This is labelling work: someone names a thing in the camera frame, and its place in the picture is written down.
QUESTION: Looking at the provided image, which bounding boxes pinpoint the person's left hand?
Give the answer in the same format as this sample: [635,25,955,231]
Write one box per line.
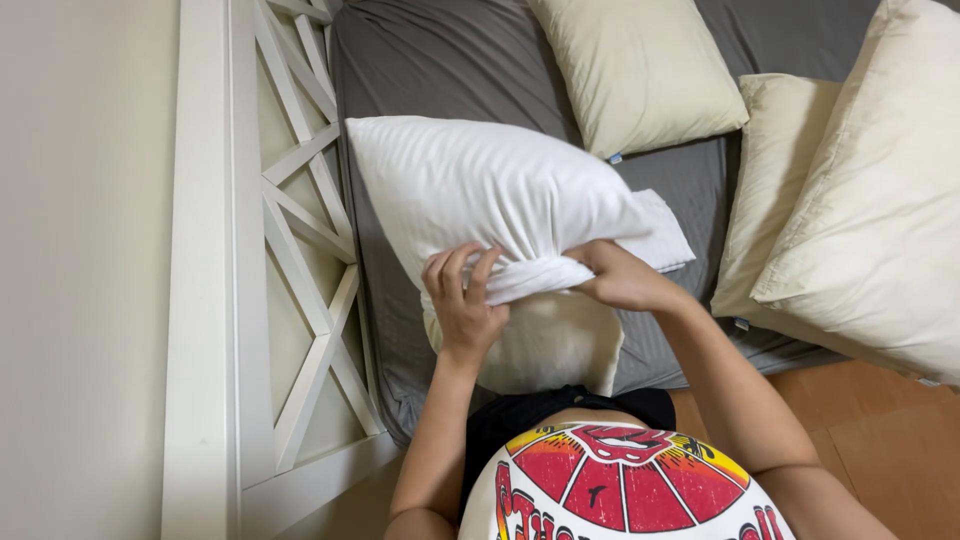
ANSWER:
[421,241,511,360]

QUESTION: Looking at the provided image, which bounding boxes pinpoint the person's right hand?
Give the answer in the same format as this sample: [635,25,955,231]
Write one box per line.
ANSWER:
[564,239,695,313]

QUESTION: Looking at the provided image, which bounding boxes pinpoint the cream pillow insert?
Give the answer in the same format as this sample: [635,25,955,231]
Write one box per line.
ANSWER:
[422,288,626,397]

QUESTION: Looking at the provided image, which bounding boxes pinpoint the white pillowcase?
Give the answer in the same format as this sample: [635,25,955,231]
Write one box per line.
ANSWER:
[345,115,696,307]

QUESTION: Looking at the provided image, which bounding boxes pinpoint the black shorts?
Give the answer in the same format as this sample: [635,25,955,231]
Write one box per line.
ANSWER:
[458,384,678,519]

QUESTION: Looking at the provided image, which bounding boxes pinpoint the cream pillow with blue tag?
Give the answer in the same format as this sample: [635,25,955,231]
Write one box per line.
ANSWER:
[527,0,750,164]
[710,72,845,331]

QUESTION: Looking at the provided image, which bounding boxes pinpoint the grey bed sheet mattress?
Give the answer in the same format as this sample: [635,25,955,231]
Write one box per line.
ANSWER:
[330,0,882,449]

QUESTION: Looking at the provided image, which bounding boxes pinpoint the white graphic print shirt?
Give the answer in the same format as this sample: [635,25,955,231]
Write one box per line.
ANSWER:
[458,421,798,540]

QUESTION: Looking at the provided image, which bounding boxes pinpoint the large cream pillow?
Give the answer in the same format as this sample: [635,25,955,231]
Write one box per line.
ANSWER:
[750,0,960,387]

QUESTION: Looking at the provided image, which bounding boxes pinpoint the white wooden bed frame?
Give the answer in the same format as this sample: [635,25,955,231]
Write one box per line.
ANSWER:
[160,0,402,540]

